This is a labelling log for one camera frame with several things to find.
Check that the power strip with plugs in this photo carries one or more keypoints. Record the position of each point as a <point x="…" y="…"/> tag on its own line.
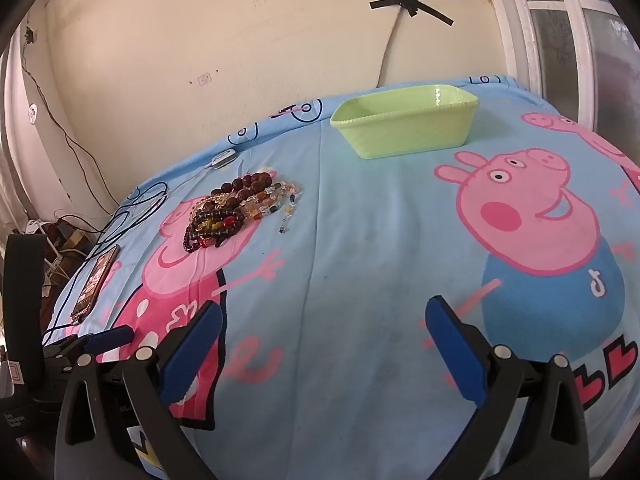
<point x="60" y="235"/>

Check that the white charger puck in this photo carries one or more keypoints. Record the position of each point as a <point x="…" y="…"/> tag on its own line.
<point x="223" y="158"/>

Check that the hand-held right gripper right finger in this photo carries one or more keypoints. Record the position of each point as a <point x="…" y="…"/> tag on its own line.
<point x="457" y="355"/>

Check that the white wall hook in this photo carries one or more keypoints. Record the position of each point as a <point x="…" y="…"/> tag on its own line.
<point x="33" y="111"/>

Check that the green plastic basket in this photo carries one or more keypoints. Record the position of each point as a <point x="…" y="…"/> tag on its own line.
<point x="400" y="130"/>

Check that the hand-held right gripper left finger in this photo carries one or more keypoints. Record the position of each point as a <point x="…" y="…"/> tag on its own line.
<point x="192" y="355"/>

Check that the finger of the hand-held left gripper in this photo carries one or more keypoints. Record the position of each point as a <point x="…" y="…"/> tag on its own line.
<point x="112" y="337"/>

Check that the blue cartoon pig bedsheet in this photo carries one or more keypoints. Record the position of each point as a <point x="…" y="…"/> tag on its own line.
<point x="370" y="260"/>

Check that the white window frame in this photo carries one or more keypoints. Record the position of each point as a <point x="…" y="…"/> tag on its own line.
<point x="520" y="25"/>

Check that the smartphone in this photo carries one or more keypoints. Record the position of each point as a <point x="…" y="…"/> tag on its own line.
<point x="95" y="282"/>

